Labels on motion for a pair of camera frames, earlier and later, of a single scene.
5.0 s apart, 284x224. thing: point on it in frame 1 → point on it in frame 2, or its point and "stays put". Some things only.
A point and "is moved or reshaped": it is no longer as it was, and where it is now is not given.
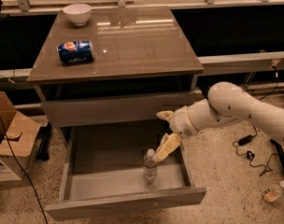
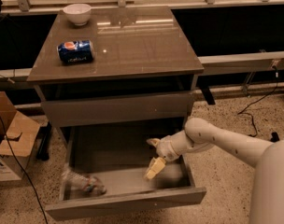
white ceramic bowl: [78, 13] stays put
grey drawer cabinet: [106, 73] stays put
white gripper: [180, 122] → [165, 148]
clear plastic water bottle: [150, 167] is moved or reshaped
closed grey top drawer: [121, 109] stays put
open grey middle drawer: [101, 170] stays put
